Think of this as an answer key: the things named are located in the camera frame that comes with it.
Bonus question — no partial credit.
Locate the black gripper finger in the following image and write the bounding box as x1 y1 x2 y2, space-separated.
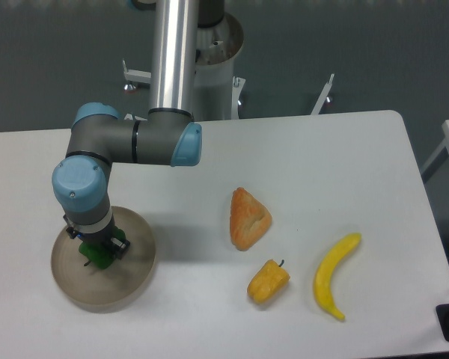
103 237 130 260
63 214 79 239

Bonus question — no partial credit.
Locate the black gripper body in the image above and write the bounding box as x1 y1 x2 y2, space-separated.
73 217 114 245

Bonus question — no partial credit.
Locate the green toy pepper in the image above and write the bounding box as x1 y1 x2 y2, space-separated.
79 226 129 269

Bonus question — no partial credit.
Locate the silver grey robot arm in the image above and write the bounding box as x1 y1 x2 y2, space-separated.
52 1 225 259

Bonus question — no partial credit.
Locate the beige round plate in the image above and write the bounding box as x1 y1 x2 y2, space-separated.
51 206 156 313

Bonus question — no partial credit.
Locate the yellow toy pepper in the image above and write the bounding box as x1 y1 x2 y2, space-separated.
247 260 290 304

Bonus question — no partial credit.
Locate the orange toy bread wedge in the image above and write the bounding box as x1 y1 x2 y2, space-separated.
230 187 272 251

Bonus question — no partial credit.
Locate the yellow toy banana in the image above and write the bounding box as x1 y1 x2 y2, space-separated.
313 233 362 322

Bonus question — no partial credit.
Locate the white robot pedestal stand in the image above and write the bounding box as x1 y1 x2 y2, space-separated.
120 10 336 123

